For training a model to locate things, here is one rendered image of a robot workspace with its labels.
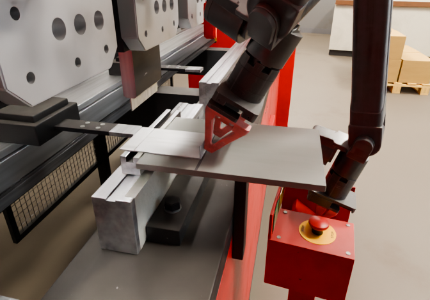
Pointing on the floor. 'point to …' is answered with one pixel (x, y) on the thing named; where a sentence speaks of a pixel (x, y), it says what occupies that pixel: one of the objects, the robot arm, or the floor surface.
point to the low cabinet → (338, 45)
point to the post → (104, 171)
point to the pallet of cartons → (407, 66)
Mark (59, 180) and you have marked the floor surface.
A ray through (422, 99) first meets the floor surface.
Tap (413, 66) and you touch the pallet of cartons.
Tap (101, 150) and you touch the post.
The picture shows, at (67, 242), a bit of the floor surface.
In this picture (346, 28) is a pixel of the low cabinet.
